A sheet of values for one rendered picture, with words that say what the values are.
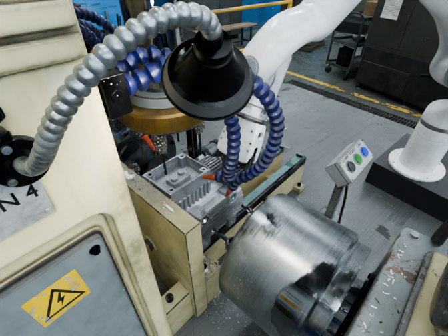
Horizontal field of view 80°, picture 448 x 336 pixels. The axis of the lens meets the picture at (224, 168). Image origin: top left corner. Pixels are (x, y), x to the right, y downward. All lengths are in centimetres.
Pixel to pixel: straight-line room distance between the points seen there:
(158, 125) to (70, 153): 22
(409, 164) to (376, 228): 28
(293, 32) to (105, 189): 42
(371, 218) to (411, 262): 59
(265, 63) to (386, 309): 43
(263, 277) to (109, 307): 23
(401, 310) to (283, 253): 17
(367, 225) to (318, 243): 60
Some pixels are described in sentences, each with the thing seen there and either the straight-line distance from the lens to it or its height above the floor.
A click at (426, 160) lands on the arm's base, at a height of 97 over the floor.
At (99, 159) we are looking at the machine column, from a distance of 28.
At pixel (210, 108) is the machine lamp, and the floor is 145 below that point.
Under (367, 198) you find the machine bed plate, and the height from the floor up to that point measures 80.
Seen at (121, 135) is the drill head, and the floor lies 116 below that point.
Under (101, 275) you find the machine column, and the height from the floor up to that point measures 124.
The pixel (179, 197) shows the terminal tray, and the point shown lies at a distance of 60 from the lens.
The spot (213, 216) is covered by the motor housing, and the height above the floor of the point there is 103.
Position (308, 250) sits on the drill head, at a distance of 48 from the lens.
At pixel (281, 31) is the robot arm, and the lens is 56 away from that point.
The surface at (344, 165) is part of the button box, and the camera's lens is 83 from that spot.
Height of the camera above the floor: 154
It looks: 38 degrees down
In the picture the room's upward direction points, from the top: straight up
